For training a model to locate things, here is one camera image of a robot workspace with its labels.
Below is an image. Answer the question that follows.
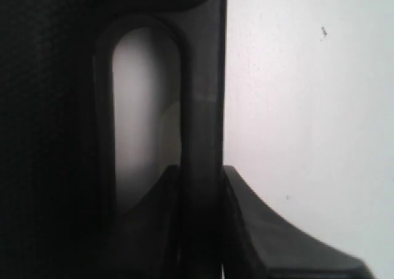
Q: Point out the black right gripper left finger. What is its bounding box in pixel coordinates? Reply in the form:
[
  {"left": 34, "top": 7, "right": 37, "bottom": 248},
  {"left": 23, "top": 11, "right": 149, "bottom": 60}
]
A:
[{"left": 101, "top": 165, "right": 179, "bottom": 278}]

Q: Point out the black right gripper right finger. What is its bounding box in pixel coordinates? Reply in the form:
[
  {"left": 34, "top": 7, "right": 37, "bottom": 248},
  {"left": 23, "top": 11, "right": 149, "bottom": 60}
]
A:
[{"left": 222, "top": 166, "right": 373, "bottom": 278}]

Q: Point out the black plastic carrying case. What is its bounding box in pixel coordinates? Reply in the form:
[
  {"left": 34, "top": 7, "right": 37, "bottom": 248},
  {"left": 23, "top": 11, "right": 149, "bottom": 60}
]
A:
[{"left": 1, "top": 0, "right": 227, "bottom": 278}]

